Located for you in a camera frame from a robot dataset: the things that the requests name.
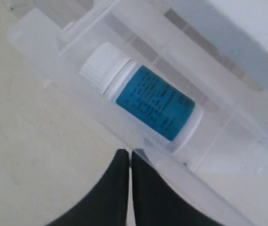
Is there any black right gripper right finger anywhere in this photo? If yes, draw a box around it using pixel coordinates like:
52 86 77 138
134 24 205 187
131 152 220 226

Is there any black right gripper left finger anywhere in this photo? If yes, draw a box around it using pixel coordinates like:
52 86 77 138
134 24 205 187
48 149 130 226

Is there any white bottle blue label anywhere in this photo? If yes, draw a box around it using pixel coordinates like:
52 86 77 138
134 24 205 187
80 42 203 153

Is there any clear drawer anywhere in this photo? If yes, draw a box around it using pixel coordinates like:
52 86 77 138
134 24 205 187
5 0 268 226

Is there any white plastic drawer cabinet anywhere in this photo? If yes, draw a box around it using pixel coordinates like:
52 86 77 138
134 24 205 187
105 0 268 103

